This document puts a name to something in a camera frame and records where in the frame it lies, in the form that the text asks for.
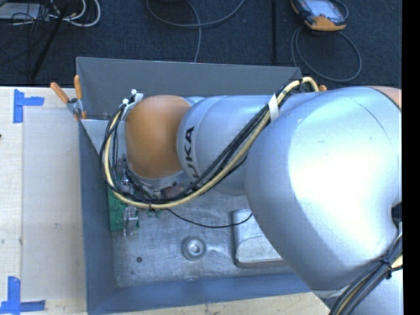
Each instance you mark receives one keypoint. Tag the dark green flat block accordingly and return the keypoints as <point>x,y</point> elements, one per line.
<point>115,213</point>

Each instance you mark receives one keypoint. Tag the red-brown flat block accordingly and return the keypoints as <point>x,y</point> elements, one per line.
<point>254,244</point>

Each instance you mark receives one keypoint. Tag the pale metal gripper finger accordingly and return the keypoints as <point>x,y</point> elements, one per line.
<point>130,222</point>

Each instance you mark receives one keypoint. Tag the pale flat board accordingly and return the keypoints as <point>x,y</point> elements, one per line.
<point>52,192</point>

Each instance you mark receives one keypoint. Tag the grey round metal knob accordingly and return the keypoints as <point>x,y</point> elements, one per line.
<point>194,248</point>

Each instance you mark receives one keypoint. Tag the grey metal bin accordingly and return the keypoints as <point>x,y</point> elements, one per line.
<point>164,251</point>

